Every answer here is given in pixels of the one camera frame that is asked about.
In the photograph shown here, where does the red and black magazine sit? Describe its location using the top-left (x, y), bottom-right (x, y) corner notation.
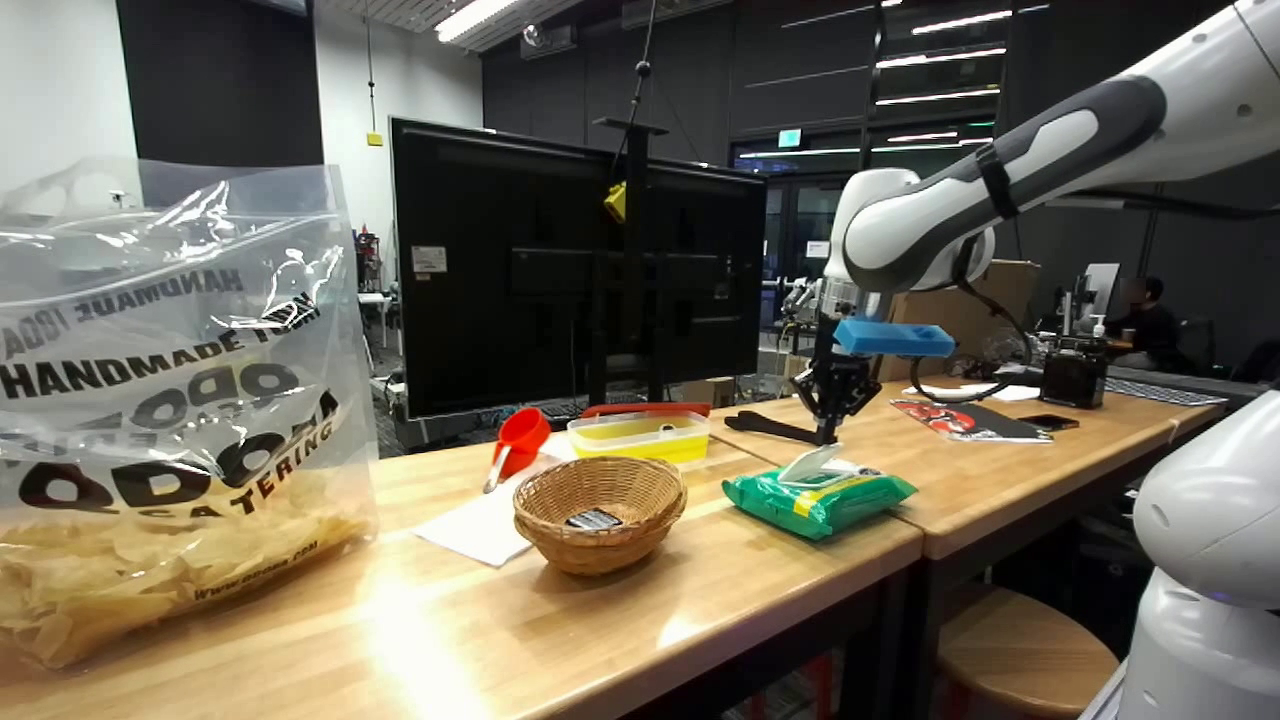
top-left (889, 398), bottom-right (1054, 445)

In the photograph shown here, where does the ceiling projector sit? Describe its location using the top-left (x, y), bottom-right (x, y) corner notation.
top-left (519, 23), bottom-right (579, 60)

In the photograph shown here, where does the wicker basket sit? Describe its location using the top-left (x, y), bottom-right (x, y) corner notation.
top-left (513, 456), bottom-right (689, 578)

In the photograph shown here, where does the person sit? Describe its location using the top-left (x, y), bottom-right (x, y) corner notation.
top-left (1104, 276), bottom-right (1182, 372)

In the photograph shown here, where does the white paper napkin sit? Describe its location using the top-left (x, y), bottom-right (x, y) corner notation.
top-left (413, 455), bottom-right (563, 569)

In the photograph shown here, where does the green pack of wipes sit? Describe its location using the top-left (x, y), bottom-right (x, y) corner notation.
top-left (722, 445), bottom-right (918, 542)

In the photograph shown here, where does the keyboard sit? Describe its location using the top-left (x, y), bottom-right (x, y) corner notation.
top-left (1104, 375), bottom-right (1228, 408)

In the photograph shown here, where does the red measuring scoop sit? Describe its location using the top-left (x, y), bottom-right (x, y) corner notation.
top-left (484, 407), bottom-right (553, 495)

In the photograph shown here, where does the cardboard box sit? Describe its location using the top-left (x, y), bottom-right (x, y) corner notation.
top-left (878, 259), bottom-right (1042, 384)

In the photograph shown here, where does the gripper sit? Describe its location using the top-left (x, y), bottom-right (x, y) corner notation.
top-left (795, 318), bottom-right (884, 447)

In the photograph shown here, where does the black box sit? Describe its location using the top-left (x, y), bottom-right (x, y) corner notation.
top-left (1039, 338), bottom-right (1110, 410)

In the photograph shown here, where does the black flat tool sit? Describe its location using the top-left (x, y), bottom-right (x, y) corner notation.
top-left (724, 409), bottom-right (837, 447)

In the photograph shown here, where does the yellow container with red lid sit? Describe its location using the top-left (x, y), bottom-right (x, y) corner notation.
top-left (566, 402), bottom-right (713, 466)

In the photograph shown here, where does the large black monitor on stand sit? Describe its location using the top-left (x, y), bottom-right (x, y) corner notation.
top-left (389, 116), bottom-right (769, 422)

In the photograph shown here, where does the wooden stool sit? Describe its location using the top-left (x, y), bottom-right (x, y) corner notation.
top-left (936, 584), bottom-right (1120, 720)

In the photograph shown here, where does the clear plastic bag of chips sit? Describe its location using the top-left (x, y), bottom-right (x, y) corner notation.
top-left (0, 157), bottom-right (380, 670)

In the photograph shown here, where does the white paper sheet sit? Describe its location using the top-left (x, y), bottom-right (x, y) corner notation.
top-left (904, 382), bottom-right (1043, 404)

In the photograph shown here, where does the white wipes pack lid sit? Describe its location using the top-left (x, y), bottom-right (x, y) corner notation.
top-left (777, 445), bottom-right (847, 489)

